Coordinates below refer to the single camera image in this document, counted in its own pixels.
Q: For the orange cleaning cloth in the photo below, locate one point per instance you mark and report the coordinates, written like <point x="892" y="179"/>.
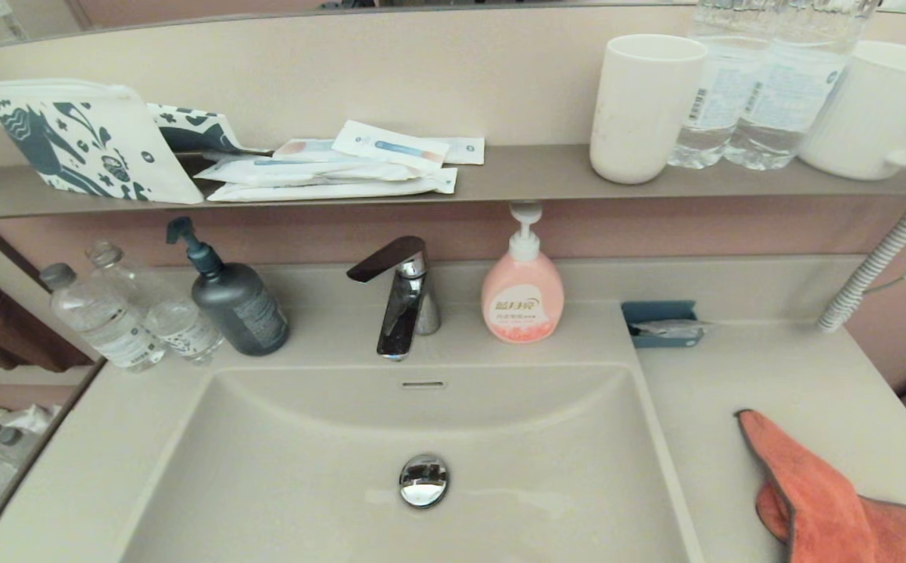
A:
<point x="820" y="500"/>

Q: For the chrome faucet body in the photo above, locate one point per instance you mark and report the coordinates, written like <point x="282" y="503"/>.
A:
<point x="410" y="309"/>

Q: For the chrome sink drain stopper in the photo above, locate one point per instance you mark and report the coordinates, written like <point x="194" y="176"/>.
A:
<point x="424" y="480"/>

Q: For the beige sink basin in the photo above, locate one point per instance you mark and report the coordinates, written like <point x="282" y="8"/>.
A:
<point x="304" y="469"/>

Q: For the pink hand soap pump bottle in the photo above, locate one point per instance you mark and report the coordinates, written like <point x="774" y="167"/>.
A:
<point x="523" y="301"/>

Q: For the small white flat sachet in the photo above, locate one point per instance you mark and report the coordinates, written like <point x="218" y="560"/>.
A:
<point x="464" y="150"/>

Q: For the white sachet blue stripe print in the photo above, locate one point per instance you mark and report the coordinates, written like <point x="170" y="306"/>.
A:
<point x="390" y="146"/>

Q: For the pinkish white sachet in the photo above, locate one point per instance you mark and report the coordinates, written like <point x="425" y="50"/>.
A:
<point x="308" y="148"/>

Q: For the blue soap tray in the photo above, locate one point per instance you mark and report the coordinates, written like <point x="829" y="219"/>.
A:
<point x="656" y="311"/>

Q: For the dark grey pump bottle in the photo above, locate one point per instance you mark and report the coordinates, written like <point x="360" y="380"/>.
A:
<point x="238" y="309"/>

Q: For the clear plastic wrapped item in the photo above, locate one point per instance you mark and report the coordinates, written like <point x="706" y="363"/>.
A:
<point x="675" y="328"/>

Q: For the white plastic tumbler cup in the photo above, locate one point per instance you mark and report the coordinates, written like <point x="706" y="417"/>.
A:
<point x="640" y="109"/>

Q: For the clear bottle blue patterned label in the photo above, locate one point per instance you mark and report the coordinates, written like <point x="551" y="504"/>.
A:
<point x="179" y="324"/>

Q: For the small white blue-print pouch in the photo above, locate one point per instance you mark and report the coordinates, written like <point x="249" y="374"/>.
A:
<point x="195" y="129"/>

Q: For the clear water bottle white label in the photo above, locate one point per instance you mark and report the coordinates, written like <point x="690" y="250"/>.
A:
<point x="722" y="94"/>
<point x="793" y="94"/>

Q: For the clear water bottle grey cap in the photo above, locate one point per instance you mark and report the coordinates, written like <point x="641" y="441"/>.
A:
<point x="105" y="320"/>

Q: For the large white blue-print pouch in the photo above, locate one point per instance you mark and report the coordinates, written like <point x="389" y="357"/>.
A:
<point x="85" y="141"/>

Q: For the grey wall shelf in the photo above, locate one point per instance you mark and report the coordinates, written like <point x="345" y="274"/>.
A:
<point x="531" y="176"/>

